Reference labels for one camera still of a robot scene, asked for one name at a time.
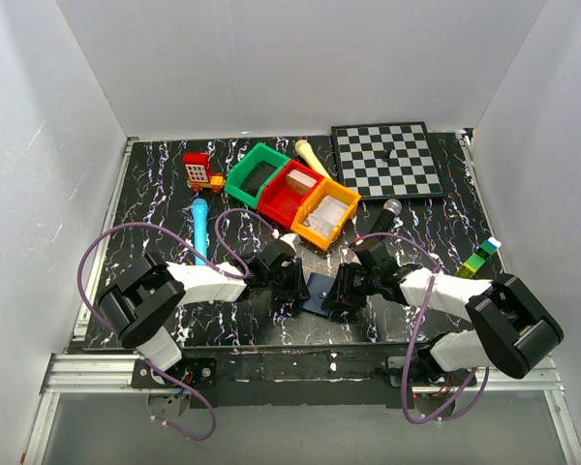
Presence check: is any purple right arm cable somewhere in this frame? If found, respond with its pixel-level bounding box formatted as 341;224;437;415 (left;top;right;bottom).
352;232;490;425

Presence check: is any blue toy microphone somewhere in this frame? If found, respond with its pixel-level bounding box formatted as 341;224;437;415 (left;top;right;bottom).
191;199;208;265

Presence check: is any cream toy microphone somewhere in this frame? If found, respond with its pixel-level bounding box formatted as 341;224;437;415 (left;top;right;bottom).
294;139;330;178

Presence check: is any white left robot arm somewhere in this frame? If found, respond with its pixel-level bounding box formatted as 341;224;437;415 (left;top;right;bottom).
94;239;310;372

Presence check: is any black silver microphone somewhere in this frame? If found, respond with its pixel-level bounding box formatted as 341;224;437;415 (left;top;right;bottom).
368;199;403;239

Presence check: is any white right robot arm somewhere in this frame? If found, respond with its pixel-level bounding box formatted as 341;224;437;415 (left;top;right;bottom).
322;232;565;384

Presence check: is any black white chessboard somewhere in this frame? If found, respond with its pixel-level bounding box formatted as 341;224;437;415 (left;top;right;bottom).
331;121;444;201

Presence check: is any red plastic bin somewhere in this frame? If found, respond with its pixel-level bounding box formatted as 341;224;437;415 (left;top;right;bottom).
257;160;323;229

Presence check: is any green plastic bin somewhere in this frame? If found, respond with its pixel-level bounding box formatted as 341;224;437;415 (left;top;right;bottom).
225;142;291;208

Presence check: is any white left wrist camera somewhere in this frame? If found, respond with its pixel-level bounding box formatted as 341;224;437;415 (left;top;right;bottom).
271;230;300;253

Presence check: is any yellow plastic bin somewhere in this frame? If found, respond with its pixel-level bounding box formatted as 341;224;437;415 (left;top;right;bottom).
290;178;361;251

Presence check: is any red yellow toy train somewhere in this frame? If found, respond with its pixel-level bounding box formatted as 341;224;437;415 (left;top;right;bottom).
182;152;226;194

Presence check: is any white cards stack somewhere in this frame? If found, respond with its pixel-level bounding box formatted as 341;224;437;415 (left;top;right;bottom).
302;196;348;238

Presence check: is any navy blue card holder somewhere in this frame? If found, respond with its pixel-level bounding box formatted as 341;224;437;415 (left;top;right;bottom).
299;272;334;319

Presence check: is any green lego brick stack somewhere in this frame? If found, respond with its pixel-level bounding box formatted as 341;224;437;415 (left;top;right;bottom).
455;236;502;279

